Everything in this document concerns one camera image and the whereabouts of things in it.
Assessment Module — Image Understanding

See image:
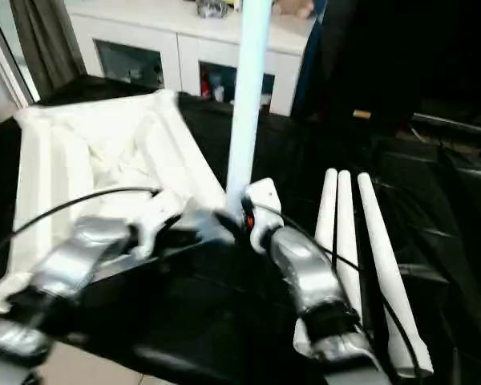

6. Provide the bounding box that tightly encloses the white plastic table leg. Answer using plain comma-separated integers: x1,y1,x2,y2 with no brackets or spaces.
224,0,273,220
313,168,340,265
356,172,435,378
335,170,364,322

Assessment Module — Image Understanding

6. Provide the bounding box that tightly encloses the white plastic table top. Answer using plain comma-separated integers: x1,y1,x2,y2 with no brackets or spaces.
0,88,236,316

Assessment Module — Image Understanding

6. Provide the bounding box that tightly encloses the black glossy mat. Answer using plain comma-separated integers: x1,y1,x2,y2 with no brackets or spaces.
0,74,481,385

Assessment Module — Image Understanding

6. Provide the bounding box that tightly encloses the white cabinet with glass doors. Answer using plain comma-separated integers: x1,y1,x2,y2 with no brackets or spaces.
70,0,317,117

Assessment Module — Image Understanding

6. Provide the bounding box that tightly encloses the grey ornament on cabinet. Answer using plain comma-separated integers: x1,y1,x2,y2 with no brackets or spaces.
196,0,228,19

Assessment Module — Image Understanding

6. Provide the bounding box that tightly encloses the black long pole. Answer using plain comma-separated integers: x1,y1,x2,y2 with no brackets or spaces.
410,112,481,133

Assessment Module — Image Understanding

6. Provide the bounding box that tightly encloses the black backdrop cloth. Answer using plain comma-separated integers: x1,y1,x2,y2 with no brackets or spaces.
292,0,481,121

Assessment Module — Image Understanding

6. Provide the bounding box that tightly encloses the grey brown curtain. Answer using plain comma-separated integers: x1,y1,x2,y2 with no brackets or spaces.
10,0,87,99

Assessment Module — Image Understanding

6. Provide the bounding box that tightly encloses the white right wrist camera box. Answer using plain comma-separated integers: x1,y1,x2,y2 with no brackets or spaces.
242,178,285,253

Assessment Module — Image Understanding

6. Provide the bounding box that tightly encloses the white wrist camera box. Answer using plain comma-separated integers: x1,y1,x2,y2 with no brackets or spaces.
242,178,285,253
130,188,185,260

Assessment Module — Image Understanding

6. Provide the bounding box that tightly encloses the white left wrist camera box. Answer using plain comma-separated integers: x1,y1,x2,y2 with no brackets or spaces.
130,188,185,260

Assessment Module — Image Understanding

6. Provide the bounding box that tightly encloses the white window frame bar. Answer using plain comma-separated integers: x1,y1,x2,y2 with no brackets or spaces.
0,11,39,109

